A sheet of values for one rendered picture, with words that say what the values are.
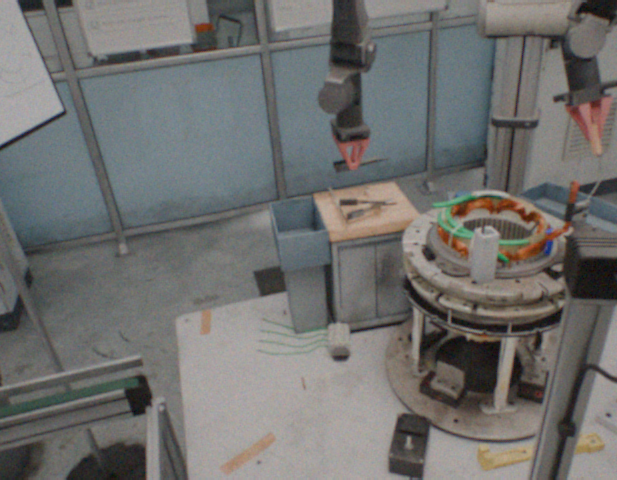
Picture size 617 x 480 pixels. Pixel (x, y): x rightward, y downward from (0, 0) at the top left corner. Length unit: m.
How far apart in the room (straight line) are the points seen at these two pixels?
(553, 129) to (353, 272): 2.32
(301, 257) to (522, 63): 0.68
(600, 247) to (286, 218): 0.92
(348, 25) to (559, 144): 2.49
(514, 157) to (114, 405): 1.12
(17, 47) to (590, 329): 1.34
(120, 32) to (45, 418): 2.06
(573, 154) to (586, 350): 3.02
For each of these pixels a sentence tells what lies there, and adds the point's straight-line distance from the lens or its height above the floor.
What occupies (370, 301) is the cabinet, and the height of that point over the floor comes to 0.86.
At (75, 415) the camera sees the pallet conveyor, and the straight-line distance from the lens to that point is 1.35.
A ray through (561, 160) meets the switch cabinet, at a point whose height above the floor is 0.31.
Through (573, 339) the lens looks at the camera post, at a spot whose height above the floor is 1.31.
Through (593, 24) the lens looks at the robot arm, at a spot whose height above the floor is 1.43.
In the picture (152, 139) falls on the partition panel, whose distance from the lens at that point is 3.13.
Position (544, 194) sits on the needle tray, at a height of 1.03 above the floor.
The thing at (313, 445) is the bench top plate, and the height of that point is 0.78.
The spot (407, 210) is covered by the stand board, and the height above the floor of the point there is 1.07.
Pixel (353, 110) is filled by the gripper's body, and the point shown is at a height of 1.28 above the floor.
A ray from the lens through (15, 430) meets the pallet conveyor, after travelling 1.39.
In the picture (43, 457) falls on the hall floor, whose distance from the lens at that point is 2.35.
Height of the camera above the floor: 1.62
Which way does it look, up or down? 32 degrees down
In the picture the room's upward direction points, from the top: 5 degrees counter-clockwise
